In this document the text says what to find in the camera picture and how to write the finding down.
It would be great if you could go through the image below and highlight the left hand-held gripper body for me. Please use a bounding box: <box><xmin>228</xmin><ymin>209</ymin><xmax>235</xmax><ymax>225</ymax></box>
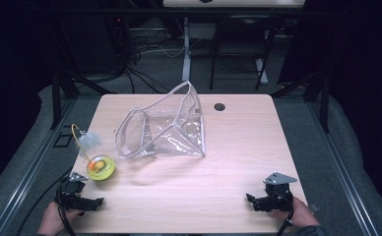
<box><xmin>54</xmin><ymin>172</ymin><xmax>91</xmax><ymax>210</ymax></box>

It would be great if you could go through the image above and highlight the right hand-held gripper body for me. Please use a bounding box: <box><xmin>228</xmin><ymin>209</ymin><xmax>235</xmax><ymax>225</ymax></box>
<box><xmin>258</xmin><ymin>172</ymin><xmax>298</xmax><ymax>212</ymax></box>

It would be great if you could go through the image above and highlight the yellow cat toy with feather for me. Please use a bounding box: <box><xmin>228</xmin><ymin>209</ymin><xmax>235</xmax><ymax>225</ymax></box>
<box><xmin>70</xmin><ymin>123</ymin><xmax>116</xmax><ymax>182</ymax></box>

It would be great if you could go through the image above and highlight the clear plastic zipper bag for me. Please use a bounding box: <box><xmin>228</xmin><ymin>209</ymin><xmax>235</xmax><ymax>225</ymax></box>
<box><xmin>113</xmin><ymin>80</ymin><xmax>207</xmax><ymax>160</ymax></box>

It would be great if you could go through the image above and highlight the person's right hand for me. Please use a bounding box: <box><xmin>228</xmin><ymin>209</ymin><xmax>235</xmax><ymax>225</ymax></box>
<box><xmin>267</xmin><ymin>196</ymin><xmax>320</xmax><ymax>229</ymax></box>

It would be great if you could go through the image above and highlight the person's left hand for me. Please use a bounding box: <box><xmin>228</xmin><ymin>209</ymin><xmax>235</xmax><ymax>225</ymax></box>
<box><xmin>36</xmin><ymin>201</ymin><xmax>84</xmax><ymax>236</ymax></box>

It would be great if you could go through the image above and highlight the black chair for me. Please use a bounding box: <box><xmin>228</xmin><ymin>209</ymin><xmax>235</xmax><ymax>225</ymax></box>
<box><xmin>208</xmin><ymin>13</ymin><xmax>281</xmax><ymax>91</ymax></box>

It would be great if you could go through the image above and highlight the white desk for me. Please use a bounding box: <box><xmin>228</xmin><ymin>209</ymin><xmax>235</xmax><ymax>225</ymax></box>
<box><xmin>161</xmin><ymin>0</ymin><xmax>306</xmax><ymax>86</ymax></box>

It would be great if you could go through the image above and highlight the black cable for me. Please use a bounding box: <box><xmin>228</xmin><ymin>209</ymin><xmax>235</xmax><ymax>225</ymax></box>
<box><xmin>271</xmin><ymin>189</ymin><xmax>295</xmax><ymax>236</ymax></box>
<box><xmin>15</xmin><ymin>167</ymin><xmax>79</xmax><ymax>236</ymax></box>

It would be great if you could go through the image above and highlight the black metal frame stand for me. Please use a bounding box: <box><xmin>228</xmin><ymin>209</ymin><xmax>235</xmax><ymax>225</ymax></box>
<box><xmin>44</xmin><ymin>9</ymin><xmax>118</xmax><ymax>131</ymax></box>
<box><xmin>271</xmin><ymin>9</ymin><xmax>331</xmax><ymax>134</ymax></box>

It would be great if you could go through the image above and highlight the bundle of floor cables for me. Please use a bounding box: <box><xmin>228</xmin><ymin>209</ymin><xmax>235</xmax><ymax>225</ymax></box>
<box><xmin>106</xmin><ymin>16</ymin><xmax>187</xmax><ymax>94</ymax></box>

